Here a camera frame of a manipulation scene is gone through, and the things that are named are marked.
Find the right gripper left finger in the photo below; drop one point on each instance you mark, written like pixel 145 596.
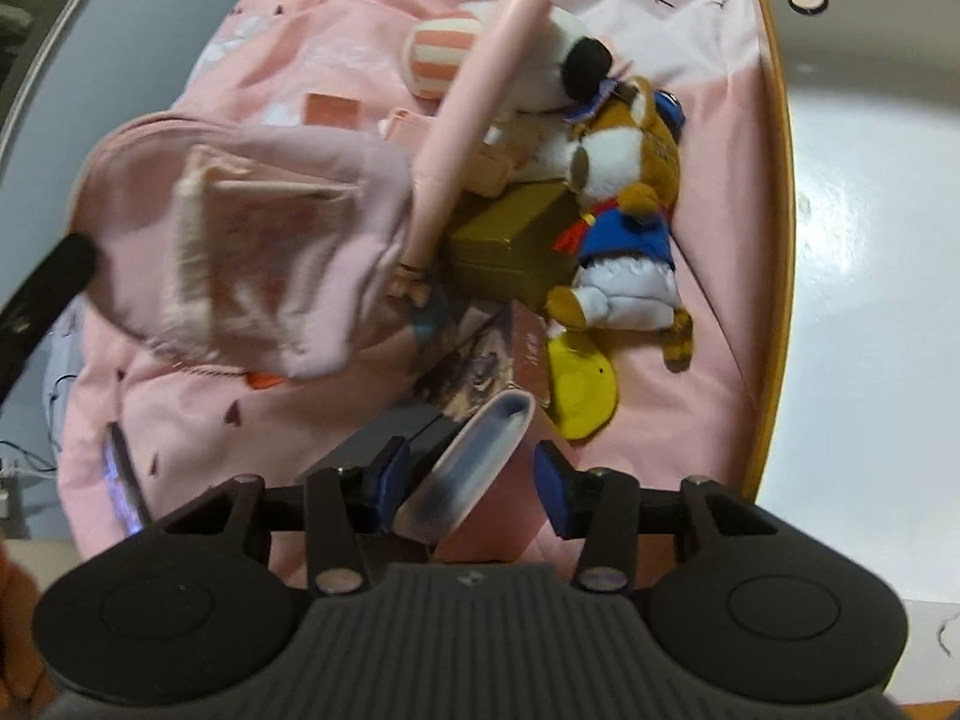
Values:
pixel 344 505

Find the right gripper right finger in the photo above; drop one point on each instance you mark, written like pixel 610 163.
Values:
pixel 600 508

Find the pink drawstring pouch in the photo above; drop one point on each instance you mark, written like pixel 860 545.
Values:
pixel 266 249

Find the brown raccoon sailor plush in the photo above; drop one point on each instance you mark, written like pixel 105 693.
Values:
pixel 624 170

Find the white popcorn plush toy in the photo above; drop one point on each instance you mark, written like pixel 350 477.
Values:
pixel 561 69

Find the pink handheld fan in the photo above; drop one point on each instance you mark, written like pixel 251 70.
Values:
pixel 463 118

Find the illustrated card box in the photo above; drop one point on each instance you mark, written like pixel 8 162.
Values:
pixel 509 352

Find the gold rectangular box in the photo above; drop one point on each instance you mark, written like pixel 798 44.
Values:
pixel 501 250

